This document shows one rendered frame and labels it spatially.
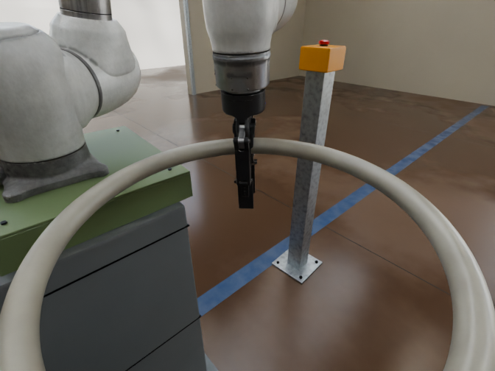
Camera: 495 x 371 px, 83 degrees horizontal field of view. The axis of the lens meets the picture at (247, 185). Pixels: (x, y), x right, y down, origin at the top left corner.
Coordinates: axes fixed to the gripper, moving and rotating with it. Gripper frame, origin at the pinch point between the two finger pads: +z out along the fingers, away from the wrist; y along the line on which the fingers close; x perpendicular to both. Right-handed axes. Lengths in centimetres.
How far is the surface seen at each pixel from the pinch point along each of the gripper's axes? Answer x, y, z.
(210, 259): -28, -57, 90
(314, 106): 21, -60, 3
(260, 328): 1, -18, 87
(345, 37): 152, -616, 51
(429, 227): 23.6, 21.9, -10.2
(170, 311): -20.5, 7.7, 34.4
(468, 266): 24.2, 28.3, -10.9
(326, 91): 25, -61, -2
